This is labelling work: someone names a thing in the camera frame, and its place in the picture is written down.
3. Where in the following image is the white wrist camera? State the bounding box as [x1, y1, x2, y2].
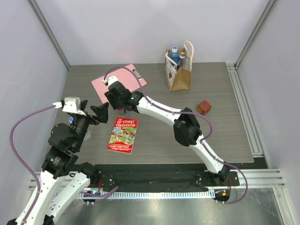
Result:
[52, 97, 87, 116]
[102, 75, 119, 86]

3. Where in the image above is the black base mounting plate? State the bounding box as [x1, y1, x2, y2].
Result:
[89, 164, 240, 193]

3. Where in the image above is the Pocari Sweat plastic bottle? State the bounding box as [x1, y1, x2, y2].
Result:
[168, 46, 180, 70]

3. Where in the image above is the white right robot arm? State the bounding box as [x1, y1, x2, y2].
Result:
[103, 79, 230, 182]

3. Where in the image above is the red comic paperback book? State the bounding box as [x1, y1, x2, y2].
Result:
[107, 117, 138, 154]

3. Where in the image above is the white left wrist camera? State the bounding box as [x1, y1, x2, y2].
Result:
[52, 97, 87, 116]

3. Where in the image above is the small water bottle blue cap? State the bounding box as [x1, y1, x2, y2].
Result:
[68, 117, 74, 124]

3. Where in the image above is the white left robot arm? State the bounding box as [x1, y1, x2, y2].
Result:
[8, 97, 109, 225]

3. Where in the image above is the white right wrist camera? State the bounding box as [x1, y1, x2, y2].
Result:
[102, 75, 119, 86]

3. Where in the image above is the pink clipboard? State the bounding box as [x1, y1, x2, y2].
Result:
[91, 64, 147, 103]

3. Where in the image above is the red cube power adapter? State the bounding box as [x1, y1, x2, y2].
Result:
[197, 100, 212, 115]

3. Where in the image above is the white slotted cable duct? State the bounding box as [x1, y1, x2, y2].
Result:
[74, 189, 215, 200]

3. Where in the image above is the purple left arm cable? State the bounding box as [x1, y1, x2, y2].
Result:
[9, 105, 119, 223]

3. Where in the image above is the burlap canvas tote bag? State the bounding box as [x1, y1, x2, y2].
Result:
[165, 41, 194, 91]

